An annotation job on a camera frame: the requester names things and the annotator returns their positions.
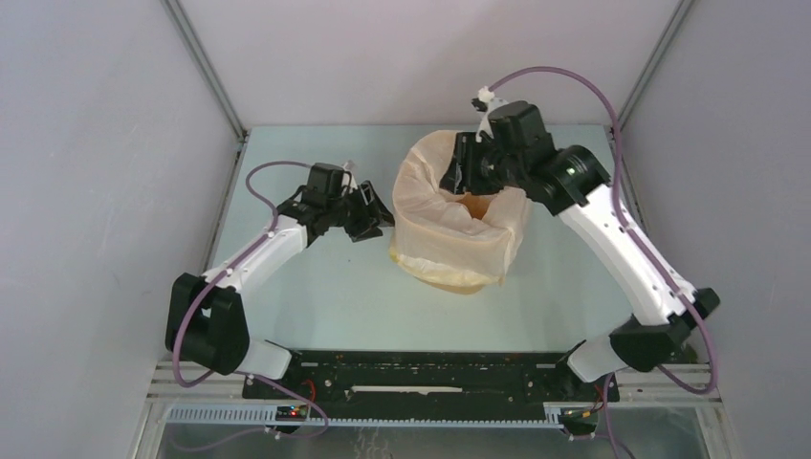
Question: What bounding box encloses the translucent cream trash bag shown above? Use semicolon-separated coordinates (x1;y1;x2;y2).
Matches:
387;129;534;288

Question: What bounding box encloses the aluminium frame post left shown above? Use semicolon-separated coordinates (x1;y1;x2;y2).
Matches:
161;0;248;142

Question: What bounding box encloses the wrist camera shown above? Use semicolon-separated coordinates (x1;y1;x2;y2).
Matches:
471;86;508;142
341;161;358;193

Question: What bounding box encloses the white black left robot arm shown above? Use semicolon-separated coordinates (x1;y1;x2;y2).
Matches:
165;163;395;399

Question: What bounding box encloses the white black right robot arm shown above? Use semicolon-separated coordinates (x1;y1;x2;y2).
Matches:
440;98;720;400

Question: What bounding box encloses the aluminium frame post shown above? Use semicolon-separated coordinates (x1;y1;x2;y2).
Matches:
161;0;248;142
618;0;699;130

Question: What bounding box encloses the orange slotted plastic trash bin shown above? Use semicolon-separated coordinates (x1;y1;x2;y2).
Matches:
389;129;534;296

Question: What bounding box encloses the aluminium frame post right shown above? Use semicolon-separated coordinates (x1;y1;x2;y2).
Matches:
618;0;699;130

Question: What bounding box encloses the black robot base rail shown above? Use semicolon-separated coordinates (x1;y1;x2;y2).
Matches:
242;350;621;433

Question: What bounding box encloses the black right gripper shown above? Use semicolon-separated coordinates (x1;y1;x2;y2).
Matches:
439;132;525;196

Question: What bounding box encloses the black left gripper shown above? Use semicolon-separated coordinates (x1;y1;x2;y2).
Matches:
326;182;400;243

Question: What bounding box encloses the small electronics board with leds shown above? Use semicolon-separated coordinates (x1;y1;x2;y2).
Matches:
274;405;309;422

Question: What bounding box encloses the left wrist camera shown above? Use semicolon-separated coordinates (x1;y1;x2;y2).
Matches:
341;161;358;193

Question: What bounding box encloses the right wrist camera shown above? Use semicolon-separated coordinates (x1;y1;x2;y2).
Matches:
471;86;508;142

